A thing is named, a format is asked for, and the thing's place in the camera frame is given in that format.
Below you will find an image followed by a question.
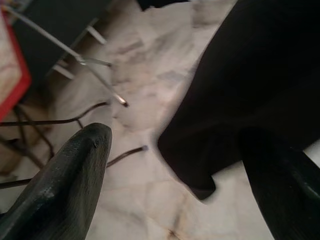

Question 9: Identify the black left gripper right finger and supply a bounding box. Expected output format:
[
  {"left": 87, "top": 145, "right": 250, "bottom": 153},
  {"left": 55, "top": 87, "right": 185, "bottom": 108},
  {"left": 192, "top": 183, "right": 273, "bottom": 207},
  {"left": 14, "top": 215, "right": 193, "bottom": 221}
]
[{"left": 239, "top": 128, "right": 320, "bottom": 240}]

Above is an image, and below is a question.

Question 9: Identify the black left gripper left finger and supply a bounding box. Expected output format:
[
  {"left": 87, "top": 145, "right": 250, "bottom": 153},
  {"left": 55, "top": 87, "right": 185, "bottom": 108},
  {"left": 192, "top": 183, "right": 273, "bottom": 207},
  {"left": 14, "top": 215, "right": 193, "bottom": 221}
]
[{"left": 0, "top": 122, "right": 113, "bottom": 240}]

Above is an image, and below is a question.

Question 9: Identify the black shirt red stripe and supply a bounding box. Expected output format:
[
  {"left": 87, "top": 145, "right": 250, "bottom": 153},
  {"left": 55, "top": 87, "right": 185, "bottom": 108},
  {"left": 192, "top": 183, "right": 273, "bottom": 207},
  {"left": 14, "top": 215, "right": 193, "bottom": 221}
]
[{"left": 157, "top": 0, "right": 320, "bottom": 201}]

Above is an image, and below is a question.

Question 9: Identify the silver metal clothes rack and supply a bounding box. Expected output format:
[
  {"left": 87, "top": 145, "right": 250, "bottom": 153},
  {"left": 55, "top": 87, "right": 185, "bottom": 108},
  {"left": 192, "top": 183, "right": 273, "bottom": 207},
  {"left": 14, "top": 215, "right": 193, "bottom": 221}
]
[{"left": 3, "top": 4, "right": 130, "bottom": 109}]

